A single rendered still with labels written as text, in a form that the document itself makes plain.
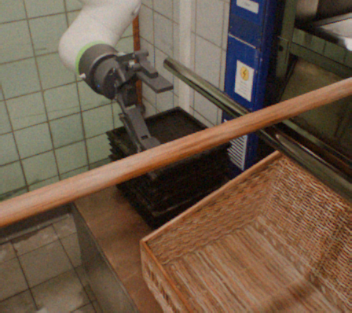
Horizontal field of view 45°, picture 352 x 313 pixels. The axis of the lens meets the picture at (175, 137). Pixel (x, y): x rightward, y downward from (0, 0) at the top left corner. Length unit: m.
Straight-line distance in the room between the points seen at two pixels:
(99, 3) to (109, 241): 0.72
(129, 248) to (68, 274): 0.76
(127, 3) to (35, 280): 1.42
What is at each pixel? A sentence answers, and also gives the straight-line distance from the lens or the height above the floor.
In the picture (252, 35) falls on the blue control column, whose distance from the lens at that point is 1.23.
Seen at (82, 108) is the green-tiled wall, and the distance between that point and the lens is 1.97.
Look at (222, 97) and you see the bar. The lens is 0.80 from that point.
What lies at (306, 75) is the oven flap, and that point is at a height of 1.06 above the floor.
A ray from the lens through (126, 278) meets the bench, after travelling 1.23.
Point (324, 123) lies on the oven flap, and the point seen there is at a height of 0.98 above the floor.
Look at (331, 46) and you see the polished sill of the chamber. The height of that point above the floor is 1.17.
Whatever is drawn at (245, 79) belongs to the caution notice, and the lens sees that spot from 1.29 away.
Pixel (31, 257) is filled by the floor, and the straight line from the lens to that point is 2.13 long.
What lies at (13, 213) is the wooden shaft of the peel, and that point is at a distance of 0.55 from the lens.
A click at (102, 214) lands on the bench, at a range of 1.41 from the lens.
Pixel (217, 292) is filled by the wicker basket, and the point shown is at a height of 0.59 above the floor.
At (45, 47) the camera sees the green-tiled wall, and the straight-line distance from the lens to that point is 1.81.
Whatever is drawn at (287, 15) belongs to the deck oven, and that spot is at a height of 1.20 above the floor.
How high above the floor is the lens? 1.56
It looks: 35 degrees down
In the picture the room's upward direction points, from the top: straight up
